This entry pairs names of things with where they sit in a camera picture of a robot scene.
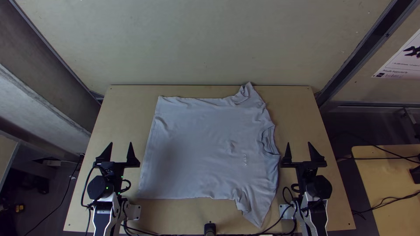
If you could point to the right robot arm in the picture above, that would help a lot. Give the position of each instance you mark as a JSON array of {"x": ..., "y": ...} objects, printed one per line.
[{"x": 320, "y": 188}]

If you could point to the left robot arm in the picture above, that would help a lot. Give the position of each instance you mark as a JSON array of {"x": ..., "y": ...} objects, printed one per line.
[{"x": 98, "y": 188}]

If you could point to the grey t-shirt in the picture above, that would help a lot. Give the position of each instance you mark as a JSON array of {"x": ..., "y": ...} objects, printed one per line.
[{"x": 210, "y": 147}]

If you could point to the pale wooden side table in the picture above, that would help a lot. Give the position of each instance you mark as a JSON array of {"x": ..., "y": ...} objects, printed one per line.
[{"x": 387, "y": 177}]

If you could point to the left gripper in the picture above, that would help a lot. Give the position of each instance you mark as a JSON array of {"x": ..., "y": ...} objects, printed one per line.
[{"x": 115, "y": 170}]

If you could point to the white paper poster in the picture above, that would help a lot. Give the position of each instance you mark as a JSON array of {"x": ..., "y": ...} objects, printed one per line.
[{"x": 402, "y": 62}]

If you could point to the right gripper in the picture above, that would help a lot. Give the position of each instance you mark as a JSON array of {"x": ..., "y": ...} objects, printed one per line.
[{"x": 305, "y": 173}]

